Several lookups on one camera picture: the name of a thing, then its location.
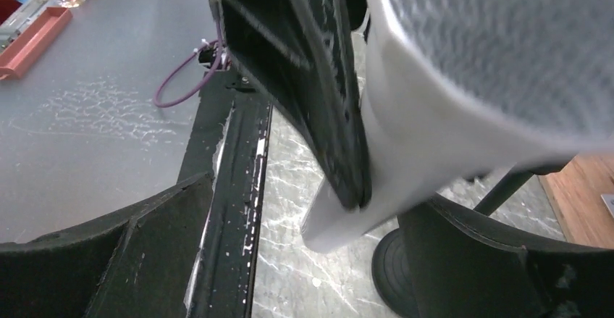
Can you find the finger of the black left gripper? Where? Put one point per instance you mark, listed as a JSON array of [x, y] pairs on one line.
[[299, 54]]

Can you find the white microphone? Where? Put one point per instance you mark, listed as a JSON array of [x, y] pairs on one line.
[[458, 88]]

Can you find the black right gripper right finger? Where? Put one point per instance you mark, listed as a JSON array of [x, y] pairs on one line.
[[577, 279]]

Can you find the wooden board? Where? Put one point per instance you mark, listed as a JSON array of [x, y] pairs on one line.
[[575, 195]]

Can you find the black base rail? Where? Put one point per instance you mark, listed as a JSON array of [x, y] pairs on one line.
[[230, 141]]

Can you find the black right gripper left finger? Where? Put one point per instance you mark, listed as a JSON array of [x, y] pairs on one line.
[[134, 262]]

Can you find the black round-base mic stand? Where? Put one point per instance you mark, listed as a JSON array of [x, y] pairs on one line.
[[445, 260]]

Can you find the brown tray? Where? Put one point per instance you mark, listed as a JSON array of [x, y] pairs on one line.
[[24, 51]]

